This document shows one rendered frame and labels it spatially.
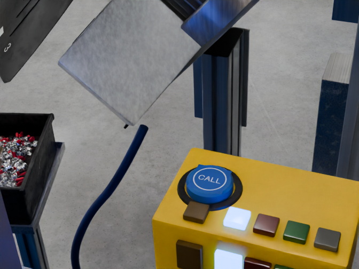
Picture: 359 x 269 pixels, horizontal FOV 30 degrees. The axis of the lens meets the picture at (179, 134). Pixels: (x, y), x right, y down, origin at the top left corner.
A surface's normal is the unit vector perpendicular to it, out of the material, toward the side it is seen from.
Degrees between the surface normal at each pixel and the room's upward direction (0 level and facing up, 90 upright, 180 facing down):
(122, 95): 55
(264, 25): 1
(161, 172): 0
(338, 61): 0
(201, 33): 103
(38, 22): 46
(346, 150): 90
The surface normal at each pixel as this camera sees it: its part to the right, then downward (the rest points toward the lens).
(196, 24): -0.47, 0.68
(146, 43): 0.19, 0.04
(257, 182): -0.04, -0.78
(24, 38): -0.61, -0.30
